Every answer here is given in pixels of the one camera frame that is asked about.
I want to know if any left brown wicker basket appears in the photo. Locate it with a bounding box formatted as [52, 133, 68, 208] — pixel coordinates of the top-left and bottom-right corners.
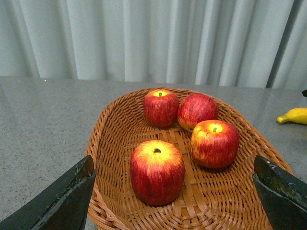
[86, 89, 291, 230]

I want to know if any grey pleated curtain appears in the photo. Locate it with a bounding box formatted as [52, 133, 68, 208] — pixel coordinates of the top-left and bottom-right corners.
[0, 0, 307, 90]

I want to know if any dark red apple in basket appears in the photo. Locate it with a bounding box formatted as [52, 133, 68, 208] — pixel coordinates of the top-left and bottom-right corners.
[177, 93, 219, 132]

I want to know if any front yellow banana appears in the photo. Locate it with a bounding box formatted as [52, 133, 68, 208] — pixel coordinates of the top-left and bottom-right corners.
[277, 107, 307, 125]

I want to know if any red yellow apple front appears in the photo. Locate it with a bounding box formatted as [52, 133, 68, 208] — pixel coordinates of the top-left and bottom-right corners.
[190, 120, 240, 168]

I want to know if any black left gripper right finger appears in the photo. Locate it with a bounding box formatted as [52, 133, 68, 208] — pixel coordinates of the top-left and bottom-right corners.
[253, 155, 307, 230]

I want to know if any red yellow apple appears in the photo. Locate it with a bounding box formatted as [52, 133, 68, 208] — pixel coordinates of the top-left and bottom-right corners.
[130, 140, 185, 206]
[190, 120, 240, 168]

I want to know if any red apple back left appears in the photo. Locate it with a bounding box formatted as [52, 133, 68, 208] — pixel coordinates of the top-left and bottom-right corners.
[143, 89, 179, 127]

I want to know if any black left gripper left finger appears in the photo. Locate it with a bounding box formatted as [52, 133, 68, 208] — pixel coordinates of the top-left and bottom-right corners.
[0, 155, 96, 230]

